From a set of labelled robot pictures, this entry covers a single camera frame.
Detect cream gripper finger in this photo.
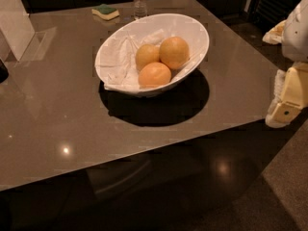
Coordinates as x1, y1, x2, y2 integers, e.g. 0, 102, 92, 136
266, 63, 308, 128
262, 20, 286, 45

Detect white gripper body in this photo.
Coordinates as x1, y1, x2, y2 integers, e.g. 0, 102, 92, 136
282, 0, 308, 63

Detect orange fruit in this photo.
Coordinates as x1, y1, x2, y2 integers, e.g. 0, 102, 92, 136
159, 37, 190, 69
139, 63, 171, 88
135, 44, 160, 71

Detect white oval bowl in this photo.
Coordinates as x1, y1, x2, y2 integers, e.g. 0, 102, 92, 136
94, 13, 211, 98

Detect clear plastic water bottle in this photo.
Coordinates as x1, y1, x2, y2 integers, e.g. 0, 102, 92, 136
133, 0, 147, 19

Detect white paper napkin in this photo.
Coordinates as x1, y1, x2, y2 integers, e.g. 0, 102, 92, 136
94, 29, 166, 91

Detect yellow green sponge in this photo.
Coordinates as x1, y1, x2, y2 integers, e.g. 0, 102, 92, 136
91, 4, 119, 21

